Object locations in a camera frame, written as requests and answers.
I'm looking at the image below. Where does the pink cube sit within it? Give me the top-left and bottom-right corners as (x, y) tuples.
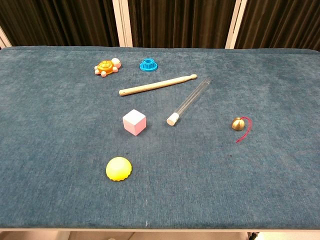
(122, 108), (147, 137)

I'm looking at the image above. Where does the clear test tube with cork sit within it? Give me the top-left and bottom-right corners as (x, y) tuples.
(166, 76), (213, 126)

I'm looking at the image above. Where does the wooden drumstick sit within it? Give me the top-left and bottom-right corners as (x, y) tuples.
(118, 73), (198, 97)

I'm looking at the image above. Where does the blue velvet tablecloth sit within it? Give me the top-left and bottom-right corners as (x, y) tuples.
(0, 45), (320, 230)

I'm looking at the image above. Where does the yellow half dome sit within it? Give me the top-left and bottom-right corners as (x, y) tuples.
(105, 156), (133, 182)

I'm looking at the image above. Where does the orange toy turtle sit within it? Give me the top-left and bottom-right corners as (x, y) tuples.
(94, 57), (122, 78)

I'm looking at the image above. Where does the dark pleated curtain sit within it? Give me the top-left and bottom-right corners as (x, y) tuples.
(0, 0), (320, 53)

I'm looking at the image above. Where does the blue plastic flanged ring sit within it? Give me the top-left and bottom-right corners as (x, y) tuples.
(139, 57), (159, 73)

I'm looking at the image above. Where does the golden bell with red string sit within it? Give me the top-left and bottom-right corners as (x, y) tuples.
(231, 115), (253, 144)

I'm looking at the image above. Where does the white partition frame post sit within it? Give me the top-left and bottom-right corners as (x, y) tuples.
(111, 0), (134, 48)
(224, 0), (248, 50)
(0, 26), (13, 50)

